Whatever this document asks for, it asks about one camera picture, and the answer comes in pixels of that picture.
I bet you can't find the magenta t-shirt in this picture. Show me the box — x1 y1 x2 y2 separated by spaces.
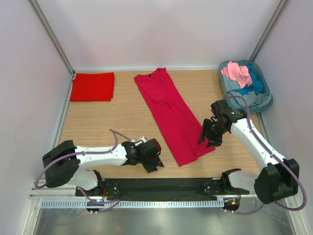
134 68 215 166

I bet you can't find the right aluminium frame post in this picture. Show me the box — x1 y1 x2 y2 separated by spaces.
249 0 290 61

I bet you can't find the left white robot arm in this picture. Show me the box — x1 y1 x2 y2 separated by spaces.
42 137 163 196

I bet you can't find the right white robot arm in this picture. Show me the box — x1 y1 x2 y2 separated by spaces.
198 99 304 204

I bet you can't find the slotted cable duct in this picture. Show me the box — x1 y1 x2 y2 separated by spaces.
41 198 224 209

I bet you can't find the pink t-shirt in basket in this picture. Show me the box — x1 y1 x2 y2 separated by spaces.
221 61 252 89

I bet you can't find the grey t-shirt in basket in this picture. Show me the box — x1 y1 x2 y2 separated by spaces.
222 75 272 109

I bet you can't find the folded red t-shirt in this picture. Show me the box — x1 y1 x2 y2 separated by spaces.
70 72 115 102

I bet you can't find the aluminium frame post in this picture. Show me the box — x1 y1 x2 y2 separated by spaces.
28 0 75 76
249 0 290 61

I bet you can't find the blue t-shirt in basket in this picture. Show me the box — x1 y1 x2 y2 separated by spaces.
236 65 264 95

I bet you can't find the aluminium front rail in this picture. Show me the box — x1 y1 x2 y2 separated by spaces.
29 177 298 200

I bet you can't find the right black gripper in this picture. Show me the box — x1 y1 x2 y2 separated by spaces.
198 118 227 148

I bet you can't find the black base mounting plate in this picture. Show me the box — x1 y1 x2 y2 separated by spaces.
86 178 250 202

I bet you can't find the teal plastic laundry basket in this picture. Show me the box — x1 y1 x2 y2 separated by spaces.
219 60 273 113

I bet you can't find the left aluminium frame post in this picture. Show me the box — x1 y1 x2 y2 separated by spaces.
28 0 75 76

